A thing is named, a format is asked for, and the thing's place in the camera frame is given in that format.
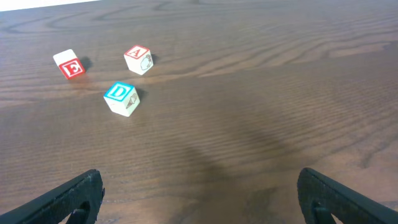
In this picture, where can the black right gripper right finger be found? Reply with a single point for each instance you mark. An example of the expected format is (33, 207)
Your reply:
(322, 199)

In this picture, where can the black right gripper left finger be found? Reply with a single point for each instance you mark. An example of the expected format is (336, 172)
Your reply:
(76, 201)

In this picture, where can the red A letter block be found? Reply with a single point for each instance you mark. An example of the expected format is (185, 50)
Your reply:
(139, 59)

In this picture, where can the blue D letter block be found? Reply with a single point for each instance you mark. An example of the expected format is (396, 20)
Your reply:
(122, 99)

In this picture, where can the red E letter block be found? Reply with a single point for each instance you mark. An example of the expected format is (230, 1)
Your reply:
(69, 64)

